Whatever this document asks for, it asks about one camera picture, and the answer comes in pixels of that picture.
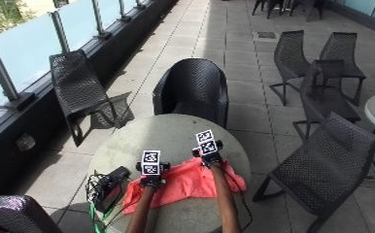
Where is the black mesh armchair with rounded back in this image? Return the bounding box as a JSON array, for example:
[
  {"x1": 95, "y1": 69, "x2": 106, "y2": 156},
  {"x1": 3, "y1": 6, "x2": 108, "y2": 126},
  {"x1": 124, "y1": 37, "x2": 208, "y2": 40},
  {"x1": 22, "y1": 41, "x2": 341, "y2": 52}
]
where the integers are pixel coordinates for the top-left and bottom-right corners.
[{"x1": 152, "y1": 57, "x2": 231, "y2": 129}]

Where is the green cable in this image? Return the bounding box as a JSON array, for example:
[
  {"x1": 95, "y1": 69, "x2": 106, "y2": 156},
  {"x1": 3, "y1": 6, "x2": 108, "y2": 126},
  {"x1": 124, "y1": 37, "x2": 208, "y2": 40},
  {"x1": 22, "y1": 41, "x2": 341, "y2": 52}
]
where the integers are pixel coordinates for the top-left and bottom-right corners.
[{"x1": 87, "y1": 193, "x2": 112, "y2": 233}]

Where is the coral pink cloth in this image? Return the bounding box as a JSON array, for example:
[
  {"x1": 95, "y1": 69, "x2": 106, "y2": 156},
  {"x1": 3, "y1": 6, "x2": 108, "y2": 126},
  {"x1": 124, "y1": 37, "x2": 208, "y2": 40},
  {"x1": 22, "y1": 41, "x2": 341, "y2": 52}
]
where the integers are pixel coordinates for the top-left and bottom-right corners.
[{"x1": 122, "y1": 161, "x2": 249, "y2": 216}]

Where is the black woven chair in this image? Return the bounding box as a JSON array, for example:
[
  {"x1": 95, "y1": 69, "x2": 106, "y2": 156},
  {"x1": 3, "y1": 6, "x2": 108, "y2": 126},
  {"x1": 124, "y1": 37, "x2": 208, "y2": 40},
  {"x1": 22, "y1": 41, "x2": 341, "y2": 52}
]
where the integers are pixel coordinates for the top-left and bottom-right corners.
[{"x1": 0, "y1": 194, "x2": 66, "y2": 233}]

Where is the black mesh chair by railing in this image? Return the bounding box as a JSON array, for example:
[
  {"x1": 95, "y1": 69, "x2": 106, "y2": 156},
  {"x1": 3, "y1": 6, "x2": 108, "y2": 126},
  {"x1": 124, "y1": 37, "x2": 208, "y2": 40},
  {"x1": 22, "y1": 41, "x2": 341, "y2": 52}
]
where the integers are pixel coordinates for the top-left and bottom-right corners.
[{"x1": 48, "y1": 49, "x2": 134, "y2": 148}]

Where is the white marker cube on left glove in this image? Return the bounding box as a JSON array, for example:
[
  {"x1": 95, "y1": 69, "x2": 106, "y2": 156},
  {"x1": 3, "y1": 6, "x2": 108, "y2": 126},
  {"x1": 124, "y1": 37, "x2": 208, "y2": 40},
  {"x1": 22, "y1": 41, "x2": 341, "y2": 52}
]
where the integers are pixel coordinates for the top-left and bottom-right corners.
[{"x1": 140, "y1": 150, "x2": 164, "y2": 177}]

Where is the white marker cube on right glove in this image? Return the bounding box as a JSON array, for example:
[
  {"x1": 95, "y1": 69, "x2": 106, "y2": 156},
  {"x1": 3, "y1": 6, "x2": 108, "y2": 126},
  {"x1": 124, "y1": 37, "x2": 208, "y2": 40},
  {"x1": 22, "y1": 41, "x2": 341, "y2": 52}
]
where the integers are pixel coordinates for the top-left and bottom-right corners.
[{"x1": 195, "y1": 129, "x2": 220, "y2": 157}]

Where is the group of dark chairs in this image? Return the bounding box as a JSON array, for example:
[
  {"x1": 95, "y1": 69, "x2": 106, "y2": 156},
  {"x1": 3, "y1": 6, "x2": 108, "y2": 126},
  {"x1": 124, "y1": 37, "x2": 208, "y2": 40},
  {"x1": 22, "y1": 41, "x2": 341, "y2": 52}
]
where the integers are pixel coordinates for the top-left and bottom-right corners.
[{"x1": 252, "y1": 0, "x2": 328, "y2": 23}]

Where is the grey wall outlet cover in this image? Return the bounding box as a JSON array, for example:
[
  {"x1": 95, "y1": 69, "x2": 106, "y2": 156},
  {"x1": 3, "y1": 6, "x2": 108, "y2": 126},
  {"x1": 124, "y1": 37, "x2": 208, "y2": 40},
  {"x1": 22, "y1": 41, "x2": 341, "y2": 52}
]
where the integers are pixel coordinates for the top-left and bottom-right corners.
[{"x1": 17, "y1": 132, "x2": 38, "y2": 152}]

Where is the person's left hand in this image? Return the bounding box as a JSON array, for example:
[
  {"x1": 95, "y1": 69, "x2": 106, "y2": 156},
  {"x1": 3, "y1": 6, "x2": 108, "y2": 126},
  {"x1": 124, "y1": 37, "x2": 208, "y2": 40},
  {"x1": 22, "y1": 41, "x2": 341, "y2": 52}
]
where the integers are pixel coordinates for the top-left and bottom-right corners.
[{"x1": 135, "y1": 160, "x2": 172, "y2": 190}]

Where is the black cable from right glove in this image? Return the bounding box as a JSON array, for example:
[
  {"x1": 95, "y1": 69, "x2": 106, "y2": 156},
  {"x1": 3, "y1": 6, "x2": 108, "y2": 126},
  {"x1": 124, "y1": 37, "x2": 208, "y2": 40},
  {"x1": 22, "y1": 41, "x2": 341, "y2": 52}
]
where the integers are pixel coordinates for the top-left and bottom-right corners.
[{"x1": 219, "y1": 164, "x2": 256, "y2": 231}]

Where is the black electronic box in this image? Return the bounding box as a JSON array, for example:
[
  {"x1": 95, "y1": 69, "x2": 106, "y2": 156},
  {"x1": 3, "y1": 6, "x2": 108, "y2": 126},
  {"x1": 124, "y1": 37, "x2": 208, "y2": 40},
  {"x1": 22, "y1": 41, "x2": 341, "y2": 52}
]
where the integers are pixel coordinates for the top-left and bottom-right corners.
[{"x1": 94, "y1": 166, "x2": 134, "y2": 214}]

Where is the person's right hand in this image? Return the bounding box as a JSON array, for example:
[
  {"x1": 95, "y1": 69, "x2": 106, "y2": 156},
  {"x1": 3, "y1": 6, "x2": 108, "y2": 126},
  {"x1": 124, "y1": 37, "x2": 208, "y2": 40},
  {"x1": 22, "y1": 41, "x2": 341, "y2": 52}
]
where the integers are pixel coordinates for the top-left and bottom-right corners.
[{"x1": 191, "y1": 139, "x2": 225, "y2": 170}]

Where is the frosted glass railing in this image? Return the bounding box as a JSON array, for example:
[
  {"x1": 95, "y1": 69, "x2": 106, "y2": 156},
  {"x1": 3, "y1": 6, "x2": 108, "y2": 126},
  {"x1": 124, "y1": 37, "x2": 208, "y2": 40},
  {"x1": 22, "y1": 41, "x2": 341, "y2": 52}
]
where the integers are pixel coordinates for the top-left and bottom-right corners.
[{"x1": 0, "y1": 0, "x2": 164, "y2": 122}]

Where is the black cable bundle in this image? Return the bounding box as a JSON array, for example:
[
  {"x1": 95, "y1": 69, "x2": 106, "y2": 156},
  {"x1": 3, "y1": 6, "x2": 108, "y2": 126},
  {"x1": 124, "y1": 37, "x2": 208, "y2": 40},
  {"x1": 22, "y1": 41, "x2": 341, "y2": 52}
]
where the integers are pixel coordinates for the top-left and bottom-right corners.
[{"x1": 84, "y1": 171, "x2": 112, "y2": 203}]

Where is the white marker cube on glove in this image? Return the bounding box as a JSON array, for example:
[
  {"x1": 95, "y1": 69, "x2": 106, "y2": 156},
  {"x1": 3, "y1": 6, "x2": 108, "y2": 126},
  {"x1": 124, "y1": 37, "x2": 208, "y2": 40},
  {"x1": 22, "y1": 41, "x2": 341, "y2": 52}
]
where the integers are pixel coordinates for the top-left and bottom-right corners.
[
  {"x1": 140, "y1": 150, "x2": 164, "y2": 177},
  {"x1": 195, "y1": 129, "x2": 220, "y2": 157}
]

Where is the dark floor drain cover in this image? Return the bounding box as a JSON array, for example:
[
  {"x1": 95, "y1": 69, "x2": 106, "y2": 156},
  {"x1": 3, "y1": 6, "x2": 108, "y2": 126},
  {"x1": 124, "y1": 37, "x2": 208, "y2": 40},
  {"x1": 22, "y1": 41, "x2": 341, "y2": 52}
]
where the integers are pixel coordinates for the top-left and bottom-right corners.
[{"x1": 257, "y1": 31, "x2": 279, "y2": 40}]

